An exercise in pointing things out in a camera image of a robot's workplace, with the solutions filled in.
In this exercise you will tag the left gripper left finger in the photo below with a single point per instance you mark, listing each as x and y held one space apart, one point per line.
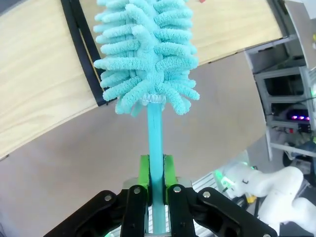
133 209

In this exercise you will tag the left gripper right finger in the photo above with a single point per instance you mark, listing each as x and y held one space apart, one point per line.
180 209

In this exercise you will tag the teal microfiber duster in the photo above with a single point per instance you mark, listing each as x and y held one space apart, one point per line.
148 61

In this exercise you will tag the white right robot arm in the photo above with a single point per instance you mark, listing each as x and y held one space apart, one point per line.
276 195

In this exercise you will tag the device with purple lights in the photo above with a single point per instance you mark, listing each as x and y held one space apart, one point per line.
297 113

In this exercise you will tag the aluminium frame equipment cabinet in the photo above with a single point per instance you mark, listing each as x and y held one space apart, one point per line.
284 86

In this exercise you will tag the wooden shelf rack black frame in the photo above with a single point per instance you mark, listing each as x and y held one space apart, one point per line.
37 74
222 29

